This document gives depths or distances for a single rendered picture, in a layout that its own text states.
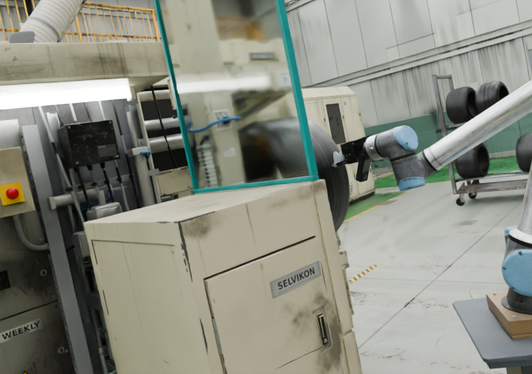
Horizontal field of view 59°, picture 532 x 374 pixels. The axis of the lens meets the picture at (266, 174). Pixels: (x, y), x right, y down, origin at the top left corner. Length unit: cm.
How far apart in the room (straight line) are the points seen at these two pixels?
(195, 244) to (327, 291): 37
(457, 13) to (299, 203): 1238
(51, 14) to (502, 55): 1172
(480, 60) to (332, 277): 1206
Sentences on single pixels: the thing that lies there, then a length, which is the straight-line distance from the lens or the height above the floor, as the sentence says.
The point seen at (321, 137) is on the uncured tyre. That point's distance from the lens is 195.
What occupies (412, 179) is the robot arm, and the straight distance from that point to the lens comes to 166.
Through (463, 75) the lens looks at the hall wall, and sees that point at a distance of 1315.
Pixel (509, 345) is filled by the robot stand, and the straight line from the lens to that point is 177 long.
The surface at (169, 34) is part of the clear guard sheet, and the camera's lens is 155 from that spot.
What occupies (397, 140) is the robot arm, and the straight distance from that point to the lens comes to 164.
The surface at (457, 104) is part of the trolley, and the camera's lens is 714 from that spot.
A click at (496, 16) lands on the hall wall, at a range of 1302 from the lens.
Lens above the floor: 136
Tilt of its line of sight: 3 degrees down
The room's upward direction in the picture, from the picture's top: 11 degrees counter-clockwise
